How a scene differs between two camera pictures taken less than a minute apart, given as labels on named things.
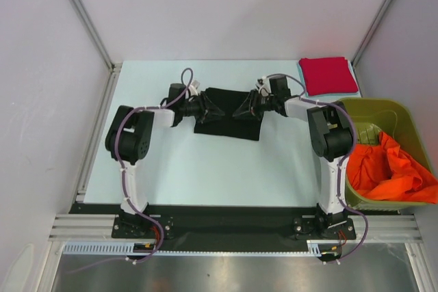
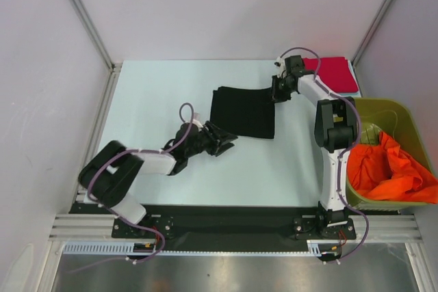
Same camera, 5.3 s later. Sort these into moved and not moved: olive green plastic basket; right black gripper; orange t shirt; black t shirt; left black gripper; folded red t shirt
Moved: black t shirt; left black gripper; right black gripper
Not moved: orange t shirt; folded red t shirt; olive green plastic basket
